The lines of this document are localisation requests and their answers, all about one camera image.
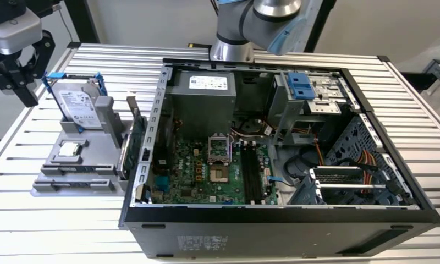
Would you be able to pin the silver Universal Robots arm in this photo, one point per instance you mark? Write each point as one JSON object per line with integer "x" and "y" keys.
{"x": 235, "y": 27}

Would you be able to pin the hard disk in blue carrier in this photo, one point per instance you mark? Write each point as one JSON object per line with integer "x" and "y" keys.
{"x": 76, "y": 110}

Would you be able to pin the silver CPU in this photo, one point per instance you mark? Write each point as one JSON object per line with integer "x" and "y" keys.
{"x": 70, "y": 149}

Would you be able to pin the grey parts rack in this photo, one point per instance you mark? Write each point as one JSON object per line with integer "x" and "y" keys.
{"x": 95, "y": 154}

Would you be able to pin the yellow black plug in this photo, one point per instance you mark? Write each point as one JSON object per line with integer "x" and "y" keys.
{"x": 192, "y": 44}

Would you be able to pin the green graphics card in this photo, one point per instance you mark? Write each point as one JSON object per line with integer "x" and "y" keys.
{"x": 134, "y": 143}

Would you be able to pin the grey power supply unit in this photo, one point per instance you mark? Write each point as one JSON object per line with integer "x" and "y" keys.
{"x": 202, "y": 110}

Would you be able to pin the black case fan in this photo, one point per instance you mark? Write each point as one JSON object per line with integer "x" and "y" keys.
{"x": 163, "y": 154}

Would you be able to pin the blue expansion slot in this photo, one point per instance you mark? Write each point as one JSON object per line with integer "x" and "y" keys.
{"x": 162, "y": 183}

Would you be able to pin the green motherboard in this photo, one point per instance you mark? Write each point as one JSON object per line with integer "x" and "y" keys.
{"x": 184, "y": 178}

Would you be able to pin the CPU socket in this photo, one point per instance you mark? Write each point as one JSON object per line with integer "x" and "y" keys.
{"x": 219, "y": 174}

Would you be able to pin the blue plastic drive latch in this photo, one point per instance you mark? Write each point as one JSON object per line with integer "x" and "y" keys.
{"x": 300, "y": 88}

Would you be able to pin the grey metal drive cage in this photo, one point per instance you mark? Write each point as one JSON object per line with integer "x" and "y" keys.
{"x": 323, "y": 107}

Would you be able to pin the black PC case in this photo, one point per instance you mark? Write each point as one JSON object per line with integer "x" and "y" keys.
{"x": 242, "y": 236}

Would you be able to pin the metal disk bay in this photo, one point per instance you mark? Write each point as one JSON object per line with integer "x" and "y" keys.
{"x": 338, "y": 186}

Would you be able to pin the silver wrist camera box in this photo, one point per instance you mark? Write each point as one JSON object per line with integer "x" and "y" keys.
{"x": 11, "y": 33}

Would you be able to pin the black frame post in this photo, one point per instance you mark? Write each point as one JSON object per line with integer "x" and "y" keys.
{"x": 324, "y": 22}
{"x": 82, "y": 19}

